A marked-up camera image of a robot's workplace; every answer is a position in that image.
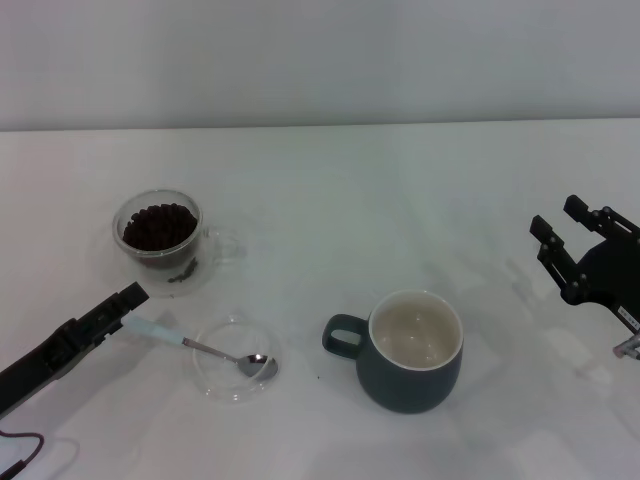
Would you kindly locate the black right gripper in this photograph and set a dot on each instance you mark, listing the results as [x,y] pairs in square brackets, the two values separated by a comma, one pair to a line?
[615,275]

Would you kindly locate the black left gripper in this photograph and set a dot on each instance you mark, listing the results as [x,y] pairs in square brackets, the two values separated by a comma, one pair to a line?
[55,350]

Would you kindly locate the clear glass saucer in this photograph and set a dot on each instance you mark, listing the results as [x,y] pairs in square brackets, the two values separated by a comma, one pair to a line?
[220,385]

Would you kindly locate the dark teal ceramic mug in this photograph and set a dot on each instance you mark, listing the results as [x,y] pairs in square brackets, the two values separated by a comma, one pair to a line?
[410,385]

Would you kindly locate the pile of coffee beans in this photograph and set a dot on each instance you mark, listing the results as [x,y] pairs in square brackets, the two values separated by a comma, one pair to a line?
[160,227]

